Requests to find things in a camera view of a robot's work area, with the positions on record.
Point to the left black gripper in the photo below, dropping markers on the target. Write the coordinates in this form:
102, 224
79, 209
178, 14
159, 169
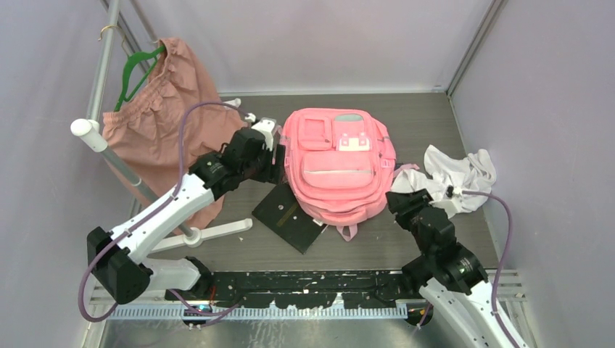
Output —
270, 175

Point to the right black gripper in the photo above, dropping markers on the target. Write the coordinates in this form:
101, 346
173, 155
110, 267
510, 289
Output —
402, 204

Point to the Moon and Sixpence book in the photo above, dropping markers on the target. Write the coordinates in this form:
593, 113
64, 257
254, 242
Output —
282, 214

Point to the pink student backpack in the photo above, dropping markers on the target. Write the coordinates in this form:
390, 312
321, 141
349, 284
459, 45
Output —
339, 163

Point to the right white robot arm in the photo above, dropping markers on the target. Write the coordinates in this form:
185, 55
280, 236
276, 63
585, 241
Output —
450, 277

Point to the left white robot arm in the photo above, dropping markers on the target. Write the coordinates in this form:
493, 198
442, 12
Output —
119, 258

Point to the white crumpled cloth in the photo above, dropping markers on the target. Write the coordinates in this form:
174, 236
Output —
475, 172

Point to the pink shorts on hanger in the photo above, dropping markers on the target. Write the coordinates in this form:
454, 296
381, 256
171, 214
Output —
171, 121

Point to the white clothes rack stand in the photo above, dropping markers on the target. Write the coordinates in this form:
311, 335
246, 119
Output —
88, 130

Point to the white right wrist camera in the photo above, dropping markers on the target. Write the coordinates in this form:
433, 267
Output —
450, 202

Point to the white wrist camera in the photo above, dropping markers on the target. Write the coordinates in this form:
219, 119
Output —
450, 202
268, 127

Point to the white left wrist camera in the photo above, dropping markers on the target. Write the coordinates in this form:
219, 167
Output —
268, 127

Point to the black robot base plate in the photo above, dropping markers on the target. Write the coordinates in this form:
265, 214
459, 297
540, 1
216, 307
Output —
357, 289

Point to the white slotted cable duct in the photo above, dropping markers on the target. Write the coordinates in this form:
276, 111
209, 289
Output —
334, 312

